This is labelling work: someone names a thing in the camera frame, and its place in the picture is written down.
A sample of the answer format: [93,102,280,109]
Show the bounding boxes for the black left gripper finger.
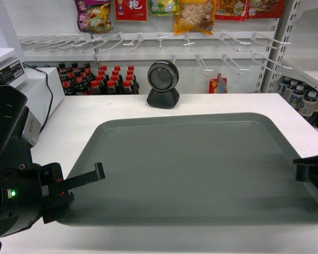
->
[60,162,105,191]

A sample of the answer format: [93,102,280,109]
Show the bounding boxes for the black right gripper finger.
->
[293,156,318,182]

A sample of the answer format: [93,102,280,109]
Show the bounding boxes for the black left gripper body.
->
[0,162,74,237]

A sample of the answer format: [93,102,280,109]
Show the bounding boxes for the grey rectangular serving tray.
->
[60,113,318,226]

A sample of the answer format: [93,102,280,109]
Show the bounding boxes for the black round barcode scanner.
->
[147,60,180,109]

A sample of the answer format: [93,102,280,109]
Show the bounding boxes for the red pouch snack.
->
[208,73,227,94]

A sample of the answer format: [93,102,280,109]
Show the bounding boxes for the purple snack bag hanging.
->
[75,0,113,34]

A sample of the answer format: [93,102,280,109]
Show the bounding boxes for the red snack bag hanging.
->
[114,0,147,22]

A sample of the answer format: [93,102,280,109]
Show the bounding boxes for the orange snack bag hanging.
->
[174,0,218,35]

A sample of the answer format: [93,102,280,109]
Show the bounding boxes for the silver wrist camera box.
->
[18,106,41,147]

